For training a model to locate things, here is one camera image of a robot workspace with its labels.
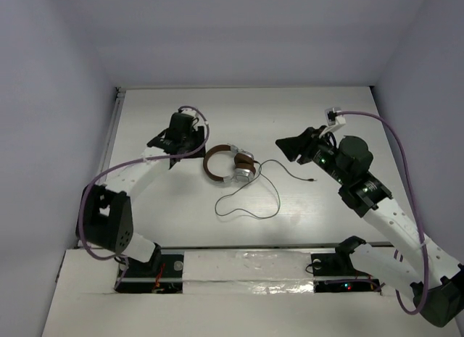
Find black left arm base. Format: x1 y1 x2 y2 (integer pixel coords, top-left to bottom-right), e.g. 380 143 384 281
115 252 184 294

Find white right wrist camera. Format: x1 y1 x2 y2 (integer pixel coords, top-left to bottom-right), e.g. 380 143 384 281
322 107 346 136

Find brown silver headphones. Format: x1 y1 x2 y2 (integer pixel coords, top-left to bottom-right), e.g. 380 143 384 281
202 144 257 183

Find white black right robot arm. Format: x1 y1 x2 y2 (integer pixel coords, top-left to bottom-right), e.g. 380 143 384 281
275 126 463 328

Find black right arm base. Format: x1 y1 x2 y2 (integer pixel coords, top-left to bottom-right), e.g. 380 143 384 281
304 236 384 294

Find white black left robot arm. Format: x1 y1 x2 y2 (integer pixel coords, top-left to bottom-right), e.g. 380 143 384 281
76 105 210 275

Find white foil-taped front panel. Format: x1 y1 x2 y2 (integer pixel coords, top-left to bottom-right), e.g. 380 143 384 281
43 249 460 336

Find aluminium rail left edge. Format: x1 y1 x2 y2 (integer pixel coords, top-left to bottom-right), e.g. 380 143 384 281
74 86 126 248

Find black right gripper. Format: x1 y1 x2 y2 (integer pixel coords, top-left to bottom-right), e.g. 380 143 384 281
275 125 349 186

